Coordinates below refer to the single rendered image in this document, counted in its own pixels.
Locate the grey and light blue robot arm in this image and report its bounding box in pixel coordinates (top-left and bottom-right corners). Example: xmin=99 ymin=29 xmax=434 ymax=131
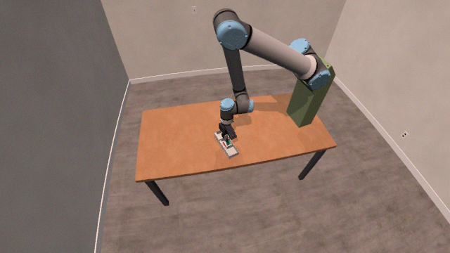
xmin=213 ymin=8 xmax=331 ymax=140

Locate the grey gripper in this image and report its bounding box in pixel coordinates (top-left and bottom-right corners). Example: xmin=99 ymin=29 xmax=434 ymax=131
xmin=219 ymin=123 xmax=230 ymax=141

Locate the white rack of labelled bins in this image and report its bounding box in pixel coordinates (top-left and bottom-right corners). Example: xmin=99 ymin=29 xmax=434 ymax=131
xmin=214 ymin=130 xmax=239 ymax=159

